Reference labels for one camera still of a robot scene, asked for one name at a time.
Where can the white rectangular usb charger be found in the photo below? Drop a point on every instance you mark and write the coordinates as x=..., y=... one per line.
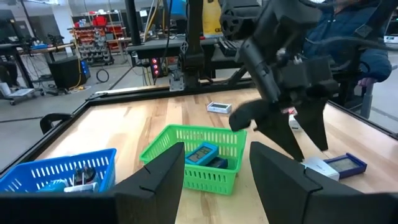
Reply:
x=320, y=168

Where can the black standing desk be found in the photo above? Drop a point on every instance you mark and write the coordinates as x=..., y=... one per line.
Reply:
x=46, y=48

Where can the black frame clamp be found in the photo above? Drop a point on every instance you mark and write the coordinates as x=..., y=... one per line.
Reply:
x=49, y=119

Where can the monitor with blue screen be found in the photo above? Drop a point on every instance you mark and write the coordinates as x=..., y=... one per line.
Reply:
x=177, y=7

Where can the blue plastic basket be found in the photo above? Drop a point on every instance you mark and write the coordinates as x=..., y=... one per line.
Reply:
x=112, y=161

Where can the yellow box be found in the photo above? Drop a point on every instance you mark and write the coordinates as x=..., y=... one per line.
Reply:
x=213, y=18

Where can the white digital clock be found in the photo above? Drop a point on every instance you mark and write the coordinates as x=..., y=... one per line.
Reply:
x=219, y=108

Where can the person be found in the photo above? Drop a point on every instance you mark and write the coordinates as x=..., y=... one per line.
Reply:
x=342, y=28

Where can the small white usb charger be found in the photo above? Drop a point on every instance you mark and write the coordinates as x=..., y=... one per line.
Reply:
x=293, y=124
x=82, y=188

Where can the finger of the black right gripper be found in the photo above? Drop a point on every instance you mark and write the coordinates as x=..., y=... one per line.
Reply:
x=315, y=121
x=276, y=127

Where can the person's hand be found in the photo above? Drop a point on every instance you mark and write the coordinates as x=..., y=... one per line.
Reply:
x=367, y=82

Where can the teal digital clock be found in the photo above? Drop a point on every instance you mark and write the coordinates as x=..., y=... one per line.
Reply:
x=200, y=154

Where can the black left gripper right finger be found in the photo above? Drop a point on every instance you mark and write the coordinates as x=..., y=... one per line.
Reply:
x=280, y=186

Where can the backlit black keyboard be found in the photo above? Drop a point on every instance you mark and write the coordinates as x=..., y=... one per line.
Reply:
x=230, y=46

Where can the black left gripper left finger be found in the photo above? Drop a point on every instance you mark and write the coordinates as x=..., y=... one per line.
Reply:
x=155, y=193

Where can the green plastic basket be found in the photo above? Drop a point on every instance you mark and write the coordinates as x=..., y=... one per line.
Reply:
x=211, y=183

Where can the black computer with red lights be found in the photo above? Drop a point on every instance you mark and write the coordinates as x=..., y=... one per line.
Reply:
x=155, y=67

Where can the black computer tower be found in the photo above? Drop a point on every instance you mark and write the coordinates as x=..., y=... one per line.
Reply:
x=65, y=73

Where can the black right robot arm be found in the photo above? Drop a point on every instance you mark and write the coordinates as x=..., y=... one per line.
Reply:
x=264, y=46

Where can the shelf with red bins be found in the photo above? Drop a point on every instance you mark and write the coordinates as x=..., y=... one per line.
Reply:
x=93, y=40

